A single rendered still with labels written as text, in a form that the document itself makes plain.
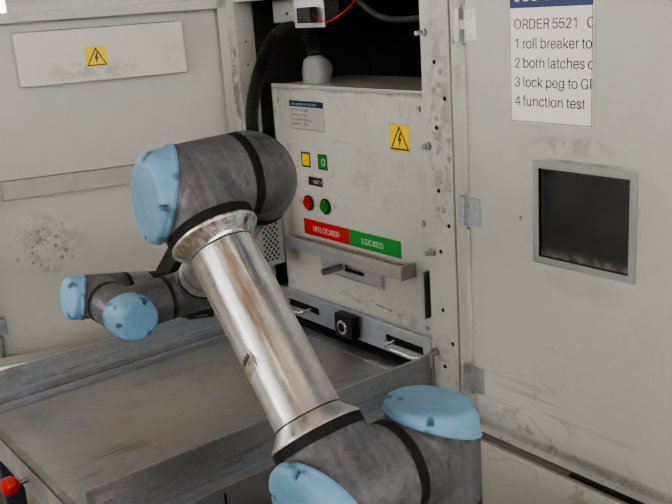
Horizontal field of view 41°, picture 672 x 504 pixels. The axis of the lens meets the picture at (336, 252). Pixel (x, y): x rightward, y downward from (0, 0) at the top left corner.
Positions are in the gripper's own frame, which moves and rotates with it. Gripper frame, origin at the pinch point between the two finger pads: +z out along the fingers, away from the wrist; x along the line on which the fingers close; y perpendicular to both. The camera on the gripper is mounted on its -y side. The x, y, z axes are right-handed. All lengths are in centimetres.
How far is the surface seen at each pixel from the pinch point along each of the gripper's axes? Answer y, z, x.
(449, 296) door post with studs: -0.5, 21.8, 33.2
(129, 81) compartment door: -34, -5, -42
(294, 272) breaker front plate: 6.2, 27.4, -21.3
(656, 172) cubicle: -27, 15, 75
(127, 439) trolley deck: 27.3, -25.6, 4.4
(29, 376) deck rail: 24.3, -31.5, -27.5
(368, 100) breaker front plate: -33.8, 20.5, 8.8
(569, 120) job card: -33, 14, 61
